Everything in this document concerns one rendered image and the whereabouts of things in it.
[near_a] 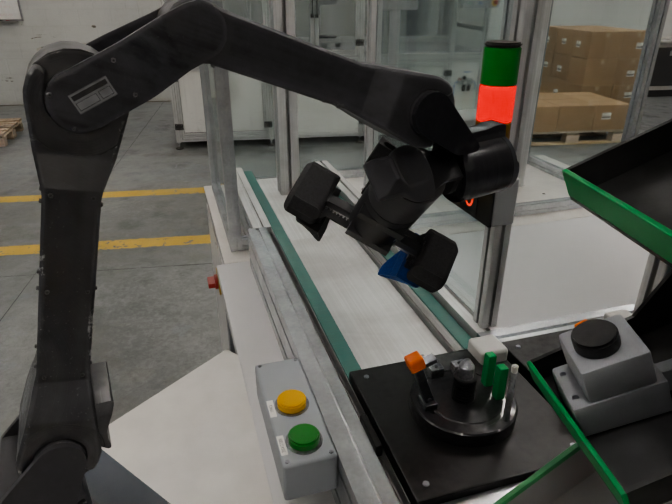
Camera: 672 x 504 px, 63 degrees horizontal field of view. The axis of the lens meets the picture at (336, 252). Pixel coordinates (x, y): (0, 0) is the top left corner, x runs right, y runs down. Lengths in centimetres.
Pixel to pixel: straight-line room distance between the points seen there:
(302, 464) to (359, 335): 35
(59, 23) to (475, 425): 847
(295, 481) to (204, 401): 29
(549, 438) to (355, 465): 25
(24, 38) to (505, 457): 869
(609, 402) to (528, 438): 35
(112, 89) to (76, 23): 845
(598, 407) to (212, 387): 71
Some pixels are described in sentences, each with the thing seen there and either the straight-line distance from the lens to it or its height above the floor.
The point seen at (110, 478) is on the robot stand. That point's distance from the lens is 60.
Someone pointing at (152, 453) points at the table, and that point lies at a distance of 90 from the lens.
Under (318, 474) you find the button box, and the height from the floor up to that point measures 93.
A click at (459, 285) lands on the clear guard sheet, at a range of 104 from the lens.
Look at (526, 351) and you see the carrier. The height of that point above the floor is 97.
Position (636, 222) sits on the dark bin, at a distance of 34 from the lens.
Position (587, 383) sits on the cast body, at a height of 124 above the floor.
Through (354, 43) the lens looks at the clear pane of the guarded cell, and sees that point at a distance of 194.
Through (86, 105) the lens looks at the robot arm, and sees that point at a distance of 36.
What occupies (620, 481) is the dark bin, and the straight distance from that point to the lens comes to 42.
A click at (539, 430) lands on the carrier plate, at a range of 78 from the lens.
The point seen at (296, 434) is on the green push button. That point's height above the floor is 97.
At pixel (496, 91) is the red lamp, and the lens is 80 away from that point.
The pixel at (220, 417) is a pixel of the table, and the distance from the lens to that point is 94.
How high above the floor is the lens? 148
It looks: 26 degrees down
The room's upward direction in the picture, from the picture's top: straight up
